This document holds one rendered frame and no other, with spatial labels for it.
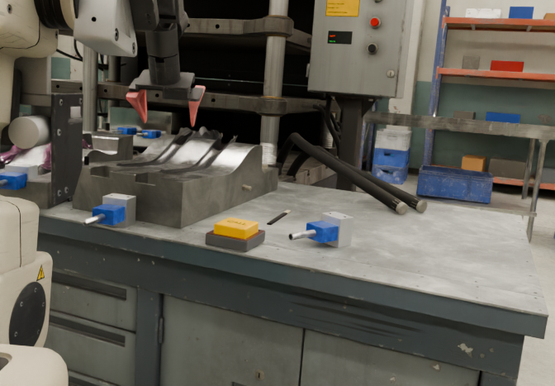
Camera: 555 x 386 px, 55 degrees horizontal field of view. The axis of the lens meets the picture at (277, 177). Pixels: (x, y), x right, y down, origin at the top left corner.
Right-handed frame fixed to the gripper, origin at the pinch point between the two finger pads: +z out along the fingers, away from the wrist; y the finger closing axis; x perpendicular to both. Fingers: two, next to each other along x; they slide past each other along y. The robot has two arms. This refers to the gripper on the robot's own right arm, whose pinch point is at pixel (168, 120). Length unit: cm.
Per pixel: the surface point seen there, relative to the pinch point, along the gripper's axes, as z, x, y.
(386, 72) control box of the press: 16, -66, -52
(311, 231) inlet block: 7.8, 21.1, -29.9
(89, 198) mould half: 14.0, 9.8, 14.9
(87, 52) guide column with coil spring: 28, -89, 53
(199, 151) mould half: 16.5, -13.7, -2.9
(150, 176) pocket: 9.4, 6.8, 2.8
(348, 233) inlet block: 10.0, 18.3, -36.6
